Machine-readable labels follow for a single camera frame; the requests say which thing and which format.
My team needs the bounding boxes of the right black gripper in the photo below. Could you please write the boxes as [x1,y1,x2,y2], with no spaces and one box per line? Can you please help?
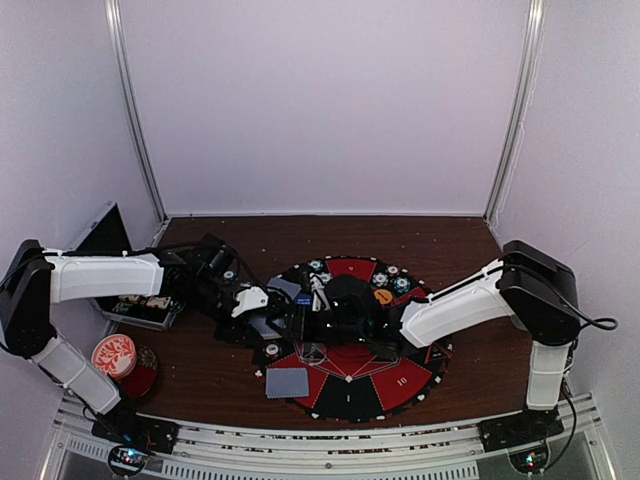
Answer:
[269,302,368,344]

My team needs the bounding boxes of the orange big blind button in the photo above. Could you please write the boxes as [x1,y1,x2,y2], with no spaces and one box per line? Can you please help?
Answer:
[374,289,394,305]

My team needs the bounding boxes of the white chips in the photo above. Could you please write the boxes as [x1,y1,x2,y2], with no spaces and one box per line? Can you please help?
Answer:
[371,272,389,287]

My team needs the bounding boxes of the green chips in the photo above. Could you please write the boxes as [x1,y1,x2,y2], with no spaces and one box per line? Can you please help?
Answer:
[307,259,325,272]
[393,277,411,295]

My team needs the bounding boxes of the blue playing card deck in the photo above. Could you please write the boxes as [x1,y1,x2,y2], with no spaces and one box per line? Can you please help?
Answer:
[249,316,281,340]

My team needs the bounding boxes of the card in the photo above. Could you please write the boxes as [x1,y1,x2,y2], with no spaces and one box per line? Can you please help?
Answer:
[265,368,310,399]
[267,277,301,300]

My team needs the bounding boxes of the red black chips seat three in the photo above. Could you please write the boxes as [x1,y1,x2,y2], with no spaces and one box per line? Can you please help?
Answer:
[264,342,282,358]

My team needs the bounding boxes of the triangular all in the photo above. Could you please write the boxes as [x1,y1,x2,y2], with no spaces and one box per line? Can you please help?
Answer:
[425,344,452,364]

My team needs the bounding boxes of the blue small blind button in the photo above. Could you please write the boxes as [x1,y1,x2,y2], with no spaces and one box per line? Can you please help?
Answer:
[295,294,312,306]

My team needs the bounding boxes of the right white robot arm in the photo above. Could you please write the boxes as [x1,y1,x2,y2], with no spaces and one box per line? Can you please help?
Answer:
[285,240,618,442]

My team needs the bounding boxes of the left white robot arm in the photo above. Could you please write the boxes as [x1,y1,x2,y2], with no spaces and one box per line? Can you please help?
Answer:
[1,235,288,444]

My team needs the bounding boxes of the red gold card box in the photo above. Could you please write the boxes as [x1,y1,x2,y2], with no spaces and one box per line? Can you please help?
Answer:
[145,296,171,310]

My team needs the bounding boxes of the round red black poker mat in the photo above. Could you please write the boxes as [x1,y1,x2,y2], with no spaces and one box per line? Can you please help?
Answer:
[252,256,453,423]

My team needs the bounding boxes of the black gold card box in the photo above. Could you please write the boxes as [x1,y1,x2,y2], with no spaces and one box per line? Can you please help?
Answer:
[118,295,143,304]

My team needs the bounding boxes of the aluminium poker case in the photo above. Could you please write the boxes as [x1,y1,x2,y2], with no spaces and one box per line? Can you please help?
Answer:
[68,201,183,331]

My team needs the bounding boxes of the red floral round tin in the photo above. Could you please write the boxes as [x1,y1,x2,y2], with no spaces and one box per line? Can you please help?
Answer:
[91,334,137,380]

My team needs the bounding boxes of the dark red round lid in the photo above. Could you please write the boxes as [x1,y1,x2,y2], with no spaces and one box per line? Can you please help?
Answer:
[119,344,158,400]

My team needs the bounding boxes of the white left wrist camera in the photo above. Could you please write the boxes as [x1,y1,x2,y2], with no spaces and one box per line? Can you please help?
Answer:
[231,286,269,318]

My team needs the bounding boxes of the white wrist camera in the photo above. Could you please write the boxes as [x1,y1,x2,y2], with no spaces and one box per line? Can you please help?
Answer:
[301,270,331,312]
[231,286,269,318]

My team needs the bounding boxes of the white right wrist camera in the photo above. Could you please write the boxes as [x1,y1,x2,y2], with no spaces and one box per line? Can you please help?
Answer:
[301,270,331,312]

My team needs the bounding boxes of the front aluminium rail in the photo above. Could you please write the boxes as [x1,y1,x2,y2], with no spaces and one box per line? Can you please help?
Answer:
[37,392,619,480]

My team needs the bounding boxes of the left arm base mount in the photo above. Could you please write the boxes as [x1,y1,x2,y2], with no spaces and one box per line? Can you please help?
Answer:
[91,400,179,454]

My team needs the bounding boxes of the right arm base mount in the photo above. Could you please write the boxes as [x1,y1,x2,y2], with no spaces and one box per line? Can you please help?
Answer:
[478,412,564,452]

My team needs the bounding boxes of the right aluminium frame post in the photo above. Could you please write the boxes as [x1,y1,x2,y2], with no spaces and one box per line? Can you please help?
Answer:
[483,0,548,228]

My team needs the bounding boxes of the aluminium frame post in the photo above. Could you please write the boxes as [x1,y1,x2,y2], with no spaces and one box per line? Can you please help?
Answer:
[483,0,548,228]
[104,0,168,223]

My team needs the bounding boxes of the left aluminium frame post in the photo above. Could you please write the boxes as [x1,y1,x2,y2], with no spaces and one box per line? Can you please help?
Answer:
[104,0,168,223]

